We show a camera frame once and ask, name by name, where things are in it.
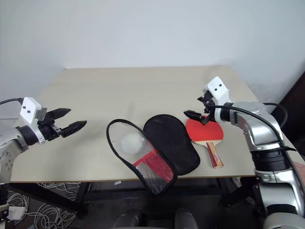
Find white tangled floor cables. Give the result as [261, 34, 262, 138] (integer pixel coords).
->
[7, 180, 96, 229]

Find black metal table frame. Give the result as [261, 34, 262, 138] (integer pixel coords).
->
[0, 175, 258, 220]

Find white floor adapter box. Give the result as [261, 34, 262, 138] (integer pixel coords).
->
[8, 206, 27, 220]

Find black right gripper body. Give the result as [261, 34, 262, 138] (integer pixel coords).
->
[201, 91, 221, 126]

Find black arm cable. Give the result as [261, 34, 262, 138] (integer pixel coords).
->
[0, 98, 24, 105]
[205, 102, 305, 191]

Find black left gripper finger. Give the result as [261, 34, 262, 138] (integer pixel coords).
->
[52, 108, 72, 120]
[60, 120, 88, 139]

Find dark grey rounded shape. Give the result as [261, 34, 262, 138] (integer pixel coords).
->
[113, 212, 143, 229]
[175, 207, 198, 229]

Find red and black paddle case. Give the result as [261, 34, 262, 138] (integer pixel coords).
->
[106, 114, 201, 197]

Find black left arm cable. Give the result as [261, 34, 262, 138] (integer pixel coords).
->
[0, 98, 24, 105]

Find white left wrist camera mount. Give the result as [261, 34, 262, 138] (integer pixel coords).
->
[20, 96, 47, 145]

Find red table tennis paddle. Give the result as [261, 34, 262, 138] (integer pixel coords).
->
[185, 115, 225, 169]

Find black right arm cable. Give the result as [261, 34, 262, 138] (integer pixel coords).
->
[205, 102, 305, 191]

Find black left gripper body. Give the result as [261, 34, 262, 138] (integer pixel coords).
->
[37, 110, 64, 142]

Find white ping pong ball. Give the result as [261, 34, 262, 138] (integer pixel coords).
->
[120, 133, 146, 155]

